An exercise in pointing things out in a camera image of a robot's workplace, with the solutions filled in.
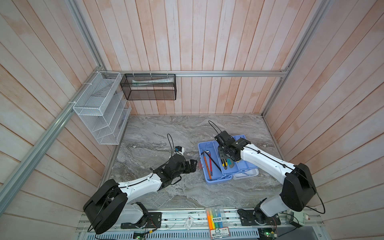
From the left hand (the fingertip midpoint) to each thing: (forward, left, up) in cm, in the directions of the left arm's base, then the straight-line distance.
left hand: (191, 165), depth 85 cm
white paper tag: (-28, +1, -6) cm, 28 cm away
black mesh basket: (+52, +29, +17) cm, 62 cm away
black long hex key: (+7, -14, -7) cm, 17 cm away
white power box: (-26, -49, +1) cm, 56 cm away
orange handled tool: (+5, -13, -8) cm, 16 cm away
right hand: (+7, -21, +3) cm, 22 cm away
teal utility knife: (+1, -23, +1) cm, 23 cm away
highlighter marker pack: (-27, -12, -5) cm, 30 cm away
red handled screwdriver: (+2, -13, -8) cm, 16 cm away
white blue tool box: (0, -16, -7) cm, 18 cm away
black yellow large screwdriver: (+1, -20, 0) cm, 20 cm away
